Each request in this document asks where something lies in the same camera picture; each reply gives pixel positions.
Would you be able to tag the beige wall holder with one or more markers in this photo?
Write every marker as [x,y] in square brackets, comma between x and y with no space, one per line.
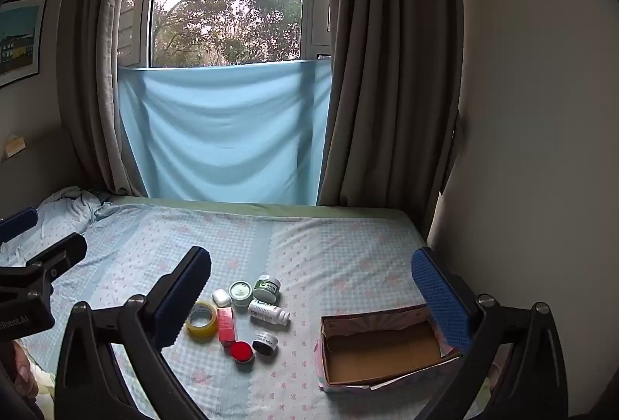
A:
[14,145]

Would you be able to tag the red carton box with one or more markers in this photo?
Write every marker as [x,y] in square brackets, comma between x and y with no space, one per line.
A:
[226,325]

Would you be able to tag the yellow clear tape roll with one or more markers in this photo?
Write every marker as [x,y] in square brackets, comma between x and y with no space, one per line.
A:
[200,334]

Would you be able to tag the white pill bottle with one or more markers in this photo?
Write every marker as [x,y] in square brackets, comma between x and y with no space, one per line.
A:
[266,311]

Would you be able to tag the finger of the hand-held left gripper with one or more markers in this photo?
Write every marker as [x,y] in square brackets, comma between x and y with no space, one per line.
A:
[19,222]
[63,251]

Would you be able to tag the black label small jar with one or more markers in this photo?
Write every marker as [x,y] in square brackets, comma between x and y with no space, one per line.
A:
[264,342]

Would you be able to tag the light green lidded jar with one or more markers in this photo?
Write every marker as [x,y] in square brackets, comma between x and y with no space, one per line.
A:
[240,292]

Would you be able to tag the cardboard box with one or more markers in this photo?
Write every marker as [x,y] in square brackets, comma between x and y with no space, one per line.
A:
[377,354]

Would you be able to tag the green label cream jar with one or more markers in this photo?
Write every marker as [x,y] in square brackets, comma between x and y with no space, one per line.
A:
[267,289]

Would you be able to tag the framed wall picture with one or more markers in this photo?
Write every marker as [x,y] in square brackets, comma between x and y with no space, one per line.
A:
[19,40]

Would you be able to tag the checked floral bed sheet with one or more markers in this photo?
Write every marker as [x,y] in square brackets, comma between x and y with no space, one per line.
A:
[309,255]

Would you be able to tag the person's left hand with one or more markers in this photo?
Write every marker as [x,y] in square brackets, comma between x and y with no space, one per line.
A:
[24,369]

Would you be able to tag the crumpled light blue blanket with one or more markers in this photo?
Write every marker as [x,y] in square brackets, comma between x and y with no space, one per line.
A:
[72,202]

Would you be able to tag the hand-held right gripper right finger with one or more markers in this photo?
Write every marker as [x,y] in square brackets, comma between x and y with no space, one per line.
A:
[442,299]

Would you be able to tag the light blue hanging cloth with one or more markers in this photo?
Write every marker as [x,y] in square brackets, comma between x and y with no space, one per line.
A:
[222,135]

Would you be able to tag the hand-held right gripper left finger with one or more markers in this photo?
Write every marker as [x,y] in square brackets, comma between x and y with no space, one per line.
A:
[178,304]

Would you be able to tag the white earbud case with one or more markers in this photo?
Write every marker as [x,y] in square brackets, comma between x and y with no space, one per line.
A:
[221,297]

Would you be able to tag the grey-brown curtain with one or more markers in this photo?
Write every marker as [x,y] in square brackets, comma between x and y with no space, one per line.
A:
[92,62]
[387,62]

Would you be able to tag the red lid small jar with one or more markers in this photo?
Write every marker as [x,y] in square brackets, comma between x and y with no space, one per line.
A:
[241,351]

